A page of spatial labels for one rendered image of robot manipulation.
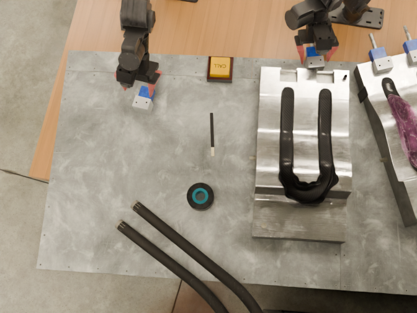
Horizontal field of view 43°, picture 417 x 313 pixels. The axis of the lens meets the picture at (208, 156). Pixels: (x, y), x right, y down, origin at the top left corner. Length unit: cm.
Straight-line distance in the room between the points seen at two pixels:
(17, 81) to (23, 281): 96
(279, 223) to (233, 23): 67
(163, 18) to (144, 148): 44
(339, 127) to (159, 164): 54
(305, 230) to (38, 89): 163
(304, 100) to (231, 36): 35
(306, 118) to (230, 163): 26
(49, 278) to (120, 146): 100
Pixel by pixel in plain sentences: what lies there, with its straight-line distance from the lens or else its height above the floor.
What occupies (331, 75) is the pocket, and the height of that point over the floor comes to 86.
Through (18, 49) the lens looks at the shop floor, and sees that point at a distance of 284.
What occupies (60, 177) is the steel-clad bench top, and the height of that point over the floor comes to 80.
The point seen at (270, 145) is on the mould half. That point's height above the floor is 90.
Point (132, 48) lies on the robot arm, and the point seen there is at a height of 116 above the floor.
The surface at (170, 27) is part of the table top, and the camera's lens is 179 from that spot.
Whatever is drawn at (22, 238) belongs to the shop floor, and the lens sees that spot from 256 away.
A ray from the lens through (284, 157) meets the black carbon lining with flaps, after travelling 150.
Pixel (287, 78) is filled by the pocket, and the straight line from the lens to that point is 163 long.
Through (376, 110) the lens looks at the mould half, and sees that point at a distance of 162.
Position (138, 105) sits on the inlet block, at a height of 85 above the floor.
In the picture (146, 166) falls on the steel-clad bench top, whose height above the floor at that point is 80.
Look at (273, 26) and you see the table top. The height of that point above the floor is 80.
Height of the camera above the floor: 236
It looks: 75 degrees down
